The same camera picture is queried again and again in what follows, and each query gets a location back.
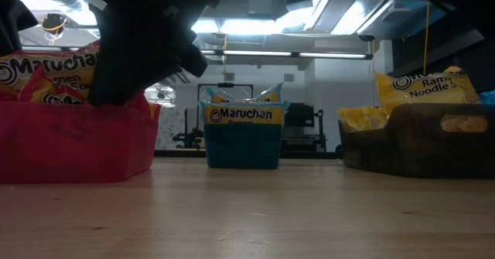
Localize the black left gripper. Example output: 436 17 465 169
79 0 224 107

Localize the pink plastic bin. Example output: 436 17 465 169
0 92 162 186

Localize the yellow Maruchan noodle pack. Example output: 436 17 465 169
338 106 390 133
377 66 489 133

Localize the blue plastic bin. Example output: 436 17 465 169
203 122 285 170

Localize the long LED light bar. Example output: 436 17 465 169
21 45 374 60

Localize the black machine on stand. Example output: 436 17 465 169
284 102 328 154

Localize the dark translucent plastic bin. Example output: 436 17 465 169
338 103 495 179

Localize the hanging black cable reel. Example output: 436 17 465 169
40 13 69 42

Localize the grey rectangular air duct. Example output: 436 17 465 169
200 0 279 20

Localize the black aluminium table frame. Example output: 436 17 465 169
154 147 343 159

